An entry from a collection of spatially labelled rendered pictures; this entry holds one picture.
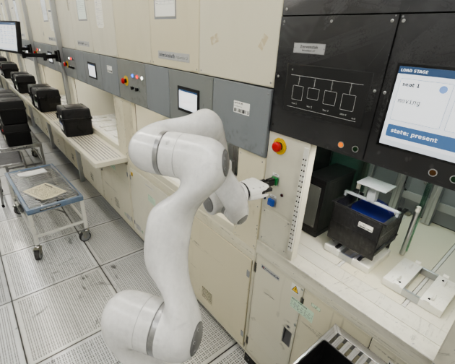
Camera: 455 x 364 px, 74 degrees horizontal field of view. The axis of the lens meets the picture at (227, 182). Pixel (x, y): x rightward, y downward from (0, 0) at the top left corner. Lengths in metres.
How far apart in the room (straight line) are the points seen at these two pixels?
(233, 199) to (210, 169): 0.37
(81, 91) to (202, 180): 3.26
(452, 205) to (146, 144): 1.64
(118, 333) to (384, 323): 0.88
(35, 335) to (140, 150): 1.90
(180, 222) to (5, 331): 2.00
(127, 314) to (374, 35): 0.94
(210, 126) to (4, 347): 2.01
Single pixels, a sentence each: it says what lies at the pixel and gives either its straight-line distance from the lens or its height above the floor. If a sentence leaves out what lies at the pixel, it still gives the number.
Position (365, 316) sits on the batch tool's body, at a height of 0.86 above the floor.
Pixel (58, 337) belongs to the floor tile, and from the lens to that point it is 2.35.
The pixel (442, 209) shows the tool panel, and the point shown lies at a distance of 1.95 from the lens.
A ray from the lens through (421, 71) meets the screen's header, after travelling 0.94.
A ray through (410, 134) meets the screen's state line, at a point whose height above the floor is 1.51.
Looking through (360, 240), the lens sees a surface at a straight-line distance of 1.37.
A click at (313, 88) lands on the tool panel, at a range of 1.09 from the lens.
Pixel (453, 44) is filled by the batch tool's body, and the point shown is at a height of 1.74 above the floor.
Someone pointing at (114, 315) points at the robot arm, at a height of 1.17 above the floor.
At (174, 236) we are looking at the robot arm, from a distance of 0.65.
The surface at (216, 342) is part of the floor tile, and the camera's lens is 2.14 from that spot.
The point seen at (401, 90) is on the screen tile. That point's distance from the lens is 0.96.
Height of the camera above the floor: 1.72
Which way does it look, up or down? 25 degrees down
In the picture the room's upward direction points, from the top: 3 degrees clockwise
